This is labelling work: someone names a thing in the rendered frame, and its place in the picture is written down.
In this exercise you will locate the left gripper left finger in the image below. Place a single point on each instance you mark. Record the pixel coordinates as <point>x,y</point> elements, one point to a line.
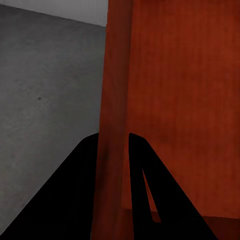
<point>63,208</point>

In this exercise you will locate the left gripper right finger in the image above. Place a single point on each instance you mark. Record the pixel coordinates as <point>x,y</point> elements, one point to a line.
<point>179,218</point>

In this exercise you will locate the storage box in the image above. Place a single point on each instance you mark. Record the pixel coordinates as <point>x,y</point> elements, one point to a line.
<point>171,75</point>

